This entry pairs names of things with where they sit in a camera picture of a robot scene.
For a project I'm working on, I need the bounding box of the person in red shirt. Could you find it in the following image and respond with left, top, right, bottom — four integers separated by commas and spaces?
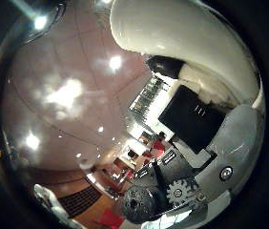
150, 131, 168, 160

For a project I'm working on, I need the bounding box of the red floor mat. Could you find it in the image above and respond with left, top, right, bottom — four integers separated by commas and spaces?
94, 208, 125, 229

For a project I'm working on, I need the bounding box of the black grid floor panel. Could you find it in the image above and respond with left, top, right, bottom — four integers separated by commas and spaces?
57, 185, 104, 219

